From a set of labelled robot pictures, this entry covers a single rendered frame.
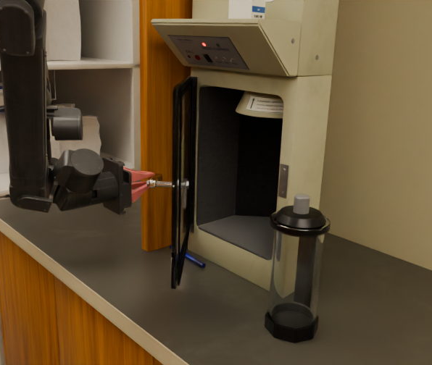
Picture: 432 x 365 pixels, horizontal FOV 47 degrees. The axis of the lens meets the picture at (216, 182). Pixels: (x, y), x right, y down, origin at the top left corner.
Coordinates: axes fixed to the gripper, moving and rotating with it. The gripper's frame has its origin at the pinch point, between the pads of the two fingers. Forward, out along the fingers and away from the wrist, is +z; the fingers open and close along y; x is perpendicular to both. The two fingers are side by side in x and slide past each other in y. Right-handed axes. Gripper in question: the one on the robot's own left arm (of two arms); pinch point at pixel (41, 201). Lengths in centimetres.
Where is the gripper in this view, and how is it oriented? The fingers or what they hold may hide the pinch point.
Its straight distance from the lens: 121.6
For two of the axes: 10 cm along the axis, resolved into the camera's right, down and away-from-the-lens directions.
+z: -0.3, 9.6, 2.9
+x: -6.8, -2.3, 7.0
